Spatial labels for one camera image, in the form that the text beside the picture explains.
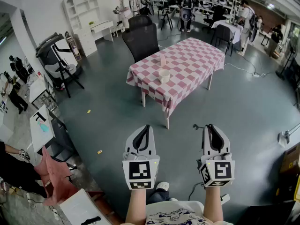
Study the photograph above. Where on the white drawer desk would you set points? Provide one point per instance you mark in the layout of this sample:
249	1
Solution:
103	28

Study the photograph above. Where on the person's white shoe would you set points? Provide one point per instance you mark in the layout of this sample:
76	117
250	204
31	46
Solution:
162	186

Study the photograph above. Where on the black mesh office chair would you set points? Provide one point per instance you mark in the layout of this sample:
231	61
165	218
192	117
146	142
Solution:
143	39

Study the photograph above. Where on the cardboard box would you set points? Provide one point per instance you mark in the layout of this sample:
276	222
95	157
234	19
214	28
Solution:
291	158

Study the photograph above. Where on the person's right forearm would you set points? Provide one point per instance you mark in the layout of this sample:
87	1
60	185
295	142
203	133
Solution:
212	203

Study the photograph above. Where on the white power strip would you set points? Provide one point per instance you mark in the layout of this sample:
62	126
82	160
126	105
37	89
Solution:
256	74

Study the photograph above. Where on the grey padded chair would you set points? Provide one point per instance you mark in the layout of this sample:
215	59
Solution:
59	70

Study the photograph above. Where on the black and white machine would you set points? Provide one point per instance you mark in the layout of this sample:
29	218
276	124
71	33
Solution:
61	44

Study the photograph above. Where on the pink cloth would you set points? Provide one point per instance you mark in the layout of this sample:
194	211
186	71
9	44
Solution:
56	179

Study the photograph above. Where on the white side table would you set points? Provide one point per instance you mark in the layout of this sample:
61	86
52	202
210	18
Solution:
37	88

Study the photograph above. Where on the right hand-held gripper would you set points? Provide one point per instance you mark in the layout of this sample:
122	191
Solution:
220	171

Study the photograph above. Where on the person's printed white shirt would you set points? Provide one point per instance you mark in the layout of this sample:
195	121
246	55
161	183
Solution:
178	213

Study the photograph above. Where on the pink oblong case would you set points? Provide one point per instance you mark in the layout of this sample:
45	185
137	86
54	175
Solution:
162	60

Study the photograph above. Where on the black plain chair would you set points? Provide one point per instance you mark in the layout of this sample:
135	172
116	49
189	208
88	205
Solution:
223	34

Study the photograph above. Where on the black tripod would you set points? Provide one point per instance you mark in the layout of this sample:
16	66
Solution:
64	72

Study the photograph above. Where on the black handheld tool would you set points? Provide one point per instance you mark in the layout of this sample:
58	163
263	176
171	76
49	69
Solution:
90	220

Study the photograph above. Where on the person's left forearm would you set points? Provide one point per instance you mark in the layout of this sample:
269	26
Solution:
137	205

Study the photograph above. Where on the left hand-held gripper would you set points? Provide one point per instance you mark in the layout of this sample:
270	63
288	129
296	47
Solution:
140	171

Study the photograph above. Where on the table with white cloth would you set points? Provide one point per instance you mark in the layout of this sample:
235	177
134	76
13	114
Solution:
230	27

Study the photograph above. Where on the white cup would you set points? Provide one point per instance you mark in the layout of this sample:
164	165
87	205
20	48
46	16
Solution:
164	76

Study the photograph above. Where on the white shelf cabinet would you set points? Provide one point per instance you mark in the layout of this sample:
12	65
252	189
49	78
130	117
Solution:
82	20

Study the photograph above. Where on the white table with black frame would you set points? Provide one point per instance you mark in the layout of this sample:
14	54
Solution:
42	128

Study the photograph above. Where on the person's dark jeans leg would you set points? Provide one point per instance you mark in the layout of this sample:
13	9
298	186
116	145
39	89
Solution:
158	196

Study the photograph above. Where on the pink checkered tablecloth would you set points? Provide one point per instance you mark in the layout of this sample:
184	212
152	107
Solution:
187	60

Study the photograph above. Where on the small metal spoon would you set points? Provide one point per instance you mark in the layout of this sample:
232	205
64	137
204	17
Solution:
195	126

